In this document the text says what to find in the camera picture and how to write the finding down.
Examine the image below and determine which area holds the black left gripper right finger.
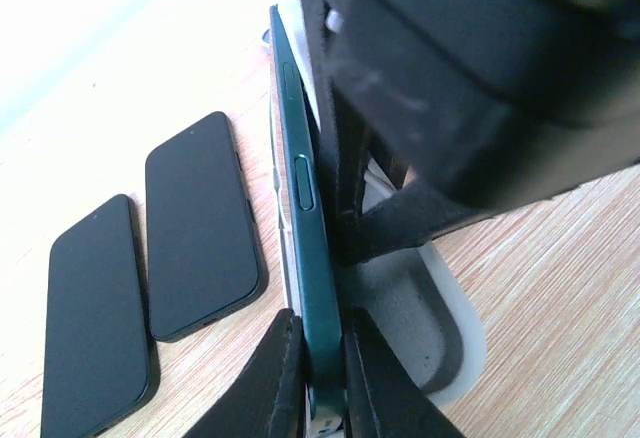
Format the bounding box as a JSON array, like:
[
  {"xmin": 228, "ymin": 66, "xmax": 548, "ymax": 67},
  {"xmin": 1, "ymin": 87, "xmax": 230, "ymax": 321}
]
[{"xmin": 343, "ymin": 308, "xmax": 463, "ymax": 437}]

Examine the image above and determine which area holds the black white-edged smartphone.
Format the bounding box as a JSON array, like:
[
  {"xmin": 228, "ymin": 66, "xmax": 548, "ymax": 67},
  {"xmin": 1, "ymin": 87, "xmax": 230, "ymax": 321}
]
[{"xmin": 270, "ymin": 6, "xmax": 346, "ymax": 428}]

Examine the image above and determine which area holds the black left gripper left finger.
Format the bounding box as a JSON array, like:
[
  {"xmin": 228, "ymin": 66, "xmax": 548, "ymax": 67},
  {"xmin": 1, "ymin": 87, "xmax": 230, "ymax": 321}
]
[{"xmin": 186, "ymin": 309, "xmax": 305, "ymax": 438}]

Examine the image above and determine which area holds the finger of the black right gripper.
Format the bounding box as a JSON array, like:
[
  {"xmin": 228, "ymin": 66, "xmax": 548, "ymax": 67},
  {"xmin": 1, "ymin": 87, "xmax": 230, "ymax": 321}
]
[{"xmin": 301, "ymin": 0, "xmax": 491, "ymax": 266}]

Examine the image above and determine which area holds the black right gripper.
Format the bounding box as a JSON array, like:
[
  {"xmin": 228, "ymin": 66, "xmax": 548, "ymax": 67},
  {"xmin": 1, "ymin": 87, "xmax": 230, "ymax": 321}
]
[{"xmin": 322, "ymin": 0, "xmax": 639, "ymax": 208}]

